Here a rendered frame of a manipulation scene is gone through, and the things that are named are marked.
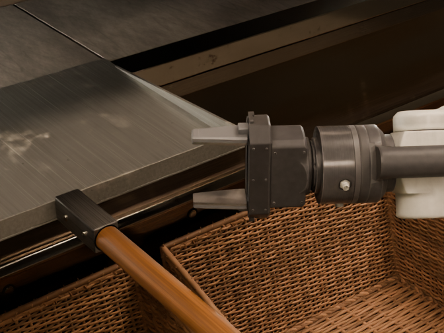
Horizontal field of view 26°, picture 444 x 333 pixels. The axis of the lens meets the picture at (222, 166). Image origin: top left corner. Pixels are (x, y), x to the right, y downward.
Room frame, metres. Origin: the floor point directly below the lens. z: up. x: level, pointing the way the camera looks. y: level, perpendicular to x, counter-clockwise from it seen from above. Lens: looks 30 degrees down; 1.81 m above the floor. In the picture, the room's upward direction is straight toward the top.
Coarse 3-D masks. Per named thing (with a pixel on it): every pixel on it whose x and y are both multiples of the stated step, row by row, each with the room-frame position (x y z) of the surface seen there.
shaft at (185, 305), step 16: (96, 240) 0.89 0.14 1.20; (112, 240) 0.88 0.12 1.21; (128, 240) 0.87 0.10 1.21; (112, 256) 0.86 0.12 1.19; (128, 256) 0.85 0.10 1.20; (144, 256) 0.84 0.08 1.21; (128, 272) 0.84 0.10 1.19; (144, 272) 0.82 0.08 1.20; (160, 272) 0.82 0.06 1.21; (144, 288) 0.82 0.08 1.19; (160, 288) 0.80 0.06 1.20; (176, 288) 0.79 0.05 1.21; (176, 304) 0.77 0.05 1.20; (192, 304) 0.76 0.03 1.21; (192, 320) 0.75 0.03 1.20; (208, 320) 0.74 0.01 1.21; (224, 320) 0.74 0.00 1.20
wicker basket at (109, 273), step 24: (72, 288) 1.26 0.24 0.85; (96, 288) 1.28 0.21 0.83; (120, 288) 1.31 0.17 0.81; (24, 312) 1.20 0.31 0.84; (48, 312) 1.22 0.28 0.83; (72, 312) 1.25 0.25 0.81; (96, 312) 1.27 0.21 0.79; (120, 312) 1.29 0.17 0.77; (144, 312) 1.31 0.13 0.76; (168, 312) 1.25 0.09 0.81
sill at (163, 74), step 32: (320, 0) 1.69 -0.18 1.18; (352, 0) 1.69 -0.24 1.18; (384, 0) 1.72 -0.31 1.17; (416, 0) 1.78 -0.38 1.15; (224, 32) 1.54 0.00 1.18; (256, 32) 1.54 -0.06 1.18; (288, 32) 1.58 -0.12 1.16; (320, 32) 1.62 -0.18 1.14; (128, 64) 1.41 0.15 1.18; (160, 64) 1.41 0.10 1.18; (192, 64) 1.45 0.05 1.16; (224, 64) 1.49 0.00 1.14
